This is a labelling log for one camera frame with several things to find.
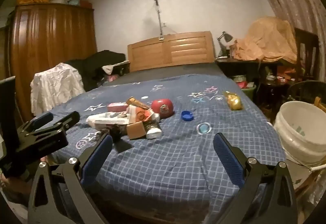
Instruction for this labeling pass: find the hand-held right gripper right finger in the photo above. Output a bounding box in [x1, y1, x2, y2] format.
[213, 132, 298, 224]

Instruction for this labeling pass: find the brown snack wrapper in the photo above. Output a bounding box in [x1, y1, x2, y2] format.
[127, 97, 151, 110]

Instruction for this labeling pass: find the orange white packet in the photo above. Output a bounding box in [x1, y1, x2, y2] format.
[129, 106, 154, 123]

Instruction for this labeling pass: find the person's left hand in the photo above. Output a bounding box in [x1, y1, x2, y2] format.
[0, 172, 12, 189]

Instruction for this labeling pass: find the light wooden headboard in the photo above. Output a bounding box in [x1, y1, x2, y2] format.
[127, 31, 215, 72]

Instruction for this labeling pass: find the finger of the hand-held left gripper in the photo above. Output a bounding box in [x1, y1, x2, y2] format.
[38, 111, 80, 138]
[17, 112, 54, 138]

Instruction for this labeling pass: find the pink box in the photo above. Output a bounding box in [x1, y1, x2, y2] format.
[107, 102, 128, 113]

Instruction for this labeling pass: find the dark wooden side table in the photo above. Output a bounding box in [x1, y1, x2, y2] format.
[257, 71, 293, 110]

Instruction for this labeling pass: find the gold snack packet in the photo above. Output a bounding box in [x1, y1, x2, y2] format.
[223, 91, 243, 111]

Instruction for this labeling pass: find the orange cloth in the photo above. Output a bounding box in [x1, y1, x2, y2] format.
[233, 17, 297, 63]

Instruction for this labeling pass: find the dark wooden desk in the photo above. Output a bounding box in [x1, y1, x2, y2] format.
[215, 57, 298, 82]

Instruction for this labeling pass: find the blue checked star blanket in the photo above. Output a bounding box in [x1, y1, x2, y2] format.
[52, 74, 287, 214]

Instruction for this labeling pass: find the dark desk lamp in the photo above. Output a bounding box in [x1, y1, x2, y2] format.
[217, 31, 233, 58]

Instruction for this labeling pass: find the clear round lid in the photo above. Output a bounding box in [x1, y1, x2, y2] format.
[197, 123, 212, 134]

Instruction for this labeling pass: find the red round container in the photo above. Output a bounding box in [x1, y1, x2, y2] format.
[151, 99, 174, 118]

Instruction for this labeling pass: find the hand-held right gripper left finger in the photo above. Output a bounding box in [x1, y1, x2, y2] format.
[28, 134, 114, 224]

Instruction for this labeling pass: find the white crumpled cloth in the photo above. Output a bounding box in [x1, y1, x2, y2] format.
[30, 62, 86, 116]

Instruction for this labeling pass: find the crumpled dark white packet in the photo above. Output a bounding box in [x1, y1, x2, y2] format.
[144, 113, 162, 139]

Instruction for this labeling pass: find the blue bottle cap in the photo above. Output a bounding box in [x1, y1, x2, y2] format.
[181, 110, 194, 122]

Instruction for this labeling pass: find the white plastic bucket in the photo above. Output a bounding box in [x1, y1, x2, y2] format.
[274, 101, 326, 166]

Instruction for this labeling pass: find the pile of tubes and packets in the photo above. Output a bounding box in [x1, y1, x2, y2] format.
[86, 111, 133, 131]

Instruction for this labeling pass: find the black wrapper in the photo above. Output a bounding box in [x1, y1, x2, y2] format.
[98, 126, 134, 153]

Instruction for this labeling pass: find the light wooden chair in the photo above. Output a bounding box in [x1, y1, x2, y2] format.
[314, 97, 326, 113]

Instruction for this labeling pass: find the brown wooden wardrobe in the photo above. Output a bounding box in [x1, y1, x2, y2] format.
[9, 3, 97, 123]

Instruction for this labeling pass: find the green bucket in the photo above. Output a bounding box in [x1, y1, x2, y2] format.
[234, 75, 257, 98]

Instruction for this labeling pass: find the tan cardboard box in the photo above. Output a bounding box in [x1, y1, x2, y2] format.
[127, 121, 147, 140]

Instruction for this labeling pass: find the dark wooden chair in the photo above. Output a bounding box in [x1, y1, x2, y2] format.
[294, 27, 320, 81]

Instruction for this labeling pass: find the black clothing pile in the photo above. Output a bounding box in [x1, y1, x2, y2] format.
[65, 50, 126, 91]

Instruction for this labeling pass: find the dark grey bedsheet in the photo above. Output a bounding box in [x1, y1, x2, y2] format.
[109, 62, 231, 86]

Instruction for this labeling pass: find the metal articulated stand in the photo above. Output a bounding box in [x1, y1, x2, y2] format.
[121, 0, 169, 41]

